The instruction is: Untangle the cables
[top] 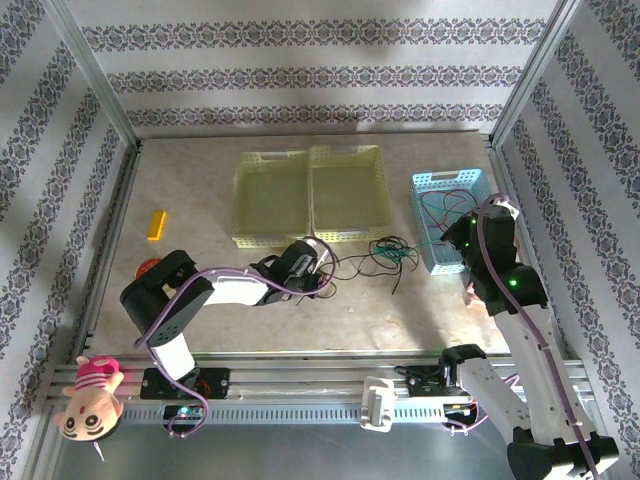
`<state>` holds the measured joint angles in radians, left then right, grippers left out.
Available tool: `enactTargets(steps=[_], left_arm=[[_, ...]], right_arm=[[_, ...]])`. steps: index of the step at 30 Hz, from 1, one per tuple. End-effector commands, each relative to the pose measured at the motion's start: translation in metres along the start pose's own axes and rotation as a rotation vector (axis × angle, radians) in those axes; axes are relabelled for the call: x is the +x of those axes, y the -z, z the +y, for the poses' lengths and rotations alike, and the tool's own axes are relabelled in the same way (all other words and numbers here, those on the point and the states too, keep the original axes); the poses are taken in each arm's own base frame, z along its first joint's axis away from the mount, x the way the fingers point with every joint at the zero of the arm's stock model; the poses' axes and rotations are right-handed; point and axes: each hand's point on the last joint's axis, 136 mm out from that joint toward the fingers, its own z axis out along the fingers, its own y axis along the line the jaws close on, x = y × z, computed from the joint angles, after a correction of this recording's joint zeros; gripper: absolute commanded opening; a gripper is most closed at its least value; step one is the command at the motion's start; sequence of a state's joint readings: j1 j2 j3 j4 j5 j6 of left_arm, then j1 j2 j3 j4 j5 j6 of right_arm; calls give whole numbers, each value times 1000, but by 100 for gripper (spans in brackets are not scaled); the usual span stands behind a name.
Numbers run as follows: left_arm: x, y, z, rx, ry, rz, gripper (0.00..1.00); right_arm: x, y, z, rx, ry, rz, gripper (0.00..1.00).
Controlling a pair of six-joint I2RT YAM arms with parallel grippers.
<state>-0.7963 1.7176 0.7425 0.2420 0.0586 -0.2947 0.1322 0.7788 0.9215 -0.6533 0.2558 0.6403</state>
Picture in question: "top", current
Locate black thin cable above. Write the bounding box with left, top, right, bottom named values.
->
left=313, top=237, right=420, bottom=297

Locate dark green thin cable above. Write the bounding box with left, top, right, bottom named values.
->
left=428, top=197, right=454, bottom=229

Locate small pink object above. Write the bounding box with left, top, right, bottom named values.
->
left=462, top=279, right=484, bottom=309

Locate light blue perforated basket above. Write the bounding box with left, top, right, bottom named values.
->
left=410, top=168, right=489, bottom=277

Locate pale yellow perforated basket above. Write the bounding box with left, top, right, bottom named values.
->
left=230, top=149, right=314, bottom=250
left=308, top=143, right=393, bottom=243

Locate yellow rectangular block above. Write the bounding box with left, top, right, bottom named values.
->
left=147, top=210, right=168, bottom=243

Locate small controller board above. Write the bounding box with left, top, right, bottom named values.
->
left=162, top=403, right=207, bottom=424
left=442, top=402, right=479, bottom=426

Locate pink plush doll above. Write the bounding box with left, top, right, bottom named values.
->
left=54, top=354, right=125, bottom=444

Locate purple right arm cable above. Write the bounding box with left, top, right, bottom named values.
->
left=447, top=193, right=601, bottom=480

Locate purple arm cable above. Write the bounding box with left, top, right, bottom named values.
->
left=133, top=238, right=339, bottom=439
left=447, top=193, right=601, bottom=480

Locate red thin cable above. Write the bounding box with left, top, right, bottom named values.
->
left=418, top=189, right=481, bottom=236

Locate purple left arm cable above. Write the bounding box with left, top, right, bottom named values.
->
left=133, top=238, right=339, bottom=439

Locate aluminium table side rail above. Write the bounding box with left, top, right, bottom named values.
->
left=74, top=142, right=144, bottom=354
left=487, top=139, right=571, bottom=361

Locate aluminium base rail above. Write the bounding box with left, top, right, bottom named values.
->
left=47, top=349, right=589, bottom=404

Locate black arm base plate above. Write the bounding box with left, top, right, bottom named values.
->
left=139, top=367, right=231, bottom=401
left=394, top=363, right=451, bottom=396

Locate grey slotted cable duct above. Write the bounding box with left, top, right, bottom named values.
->
left=122, top=403, right=484, bottom=427

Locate white plastic mount bracket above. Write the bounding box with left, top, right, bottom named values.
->
left=359, top=375, right=399, bottom=432

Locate aluminium frame post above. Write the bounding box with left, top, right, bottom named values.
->
left=490, top=0, right=586, bottom=147
left=42, top=0, right=140, bottom=147

